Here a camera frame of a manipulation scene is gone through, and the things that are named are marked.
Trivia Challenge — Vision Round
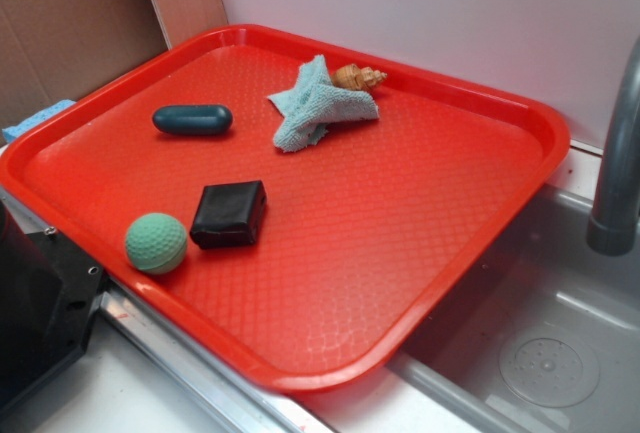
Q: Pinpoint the light blue cloth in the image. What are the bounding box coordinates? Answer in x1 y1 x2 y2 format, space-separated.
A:
268 55 379 153

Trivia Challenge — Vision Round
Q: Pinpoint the blue sponge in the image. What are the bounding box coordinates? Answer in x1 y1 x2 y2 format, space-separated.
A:
2 99 75 144

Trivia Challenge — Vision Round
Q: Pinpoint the black rectangular block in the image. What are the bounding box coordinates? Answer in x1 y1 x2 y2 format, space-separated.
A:
189 180 267 250

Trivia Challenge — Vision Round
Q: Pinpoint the tan spiral seashell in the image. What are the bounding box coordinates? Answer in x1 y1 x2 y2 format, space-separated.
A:
330 64 388 93

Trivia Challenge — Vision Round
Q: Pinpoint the red plastic tray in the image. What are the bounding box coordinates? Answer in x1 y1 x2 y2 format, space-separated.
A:
1 25 570 393

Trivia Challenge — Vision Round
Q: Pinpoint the grey sink basin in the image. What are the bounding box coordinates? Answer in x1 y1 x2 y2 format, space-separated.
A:
319 183 640 433

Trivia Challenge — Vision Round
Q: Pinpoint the grey faucet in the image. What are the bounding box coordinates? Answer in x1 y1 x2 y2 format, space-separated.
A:
587 44 639 256

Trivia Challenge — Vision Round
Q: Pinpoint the brown cardboard panel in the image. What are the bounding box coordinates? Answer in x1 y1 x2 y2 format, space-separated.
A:
1 0 166 127

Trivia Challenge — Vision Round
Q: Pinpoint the dark teal capsule toy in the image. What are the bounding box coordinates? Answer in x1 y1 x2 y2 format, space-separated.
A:
152 104 234 136

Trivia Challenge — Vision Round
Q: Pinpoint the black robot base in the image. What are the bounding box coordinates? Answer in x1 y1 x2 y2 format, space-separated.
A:
1 206 107 416

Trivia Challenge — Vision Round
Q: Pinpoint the green dimpled ball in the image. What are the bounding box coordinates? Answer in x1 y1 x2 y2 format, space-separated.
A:
125 213 187 275

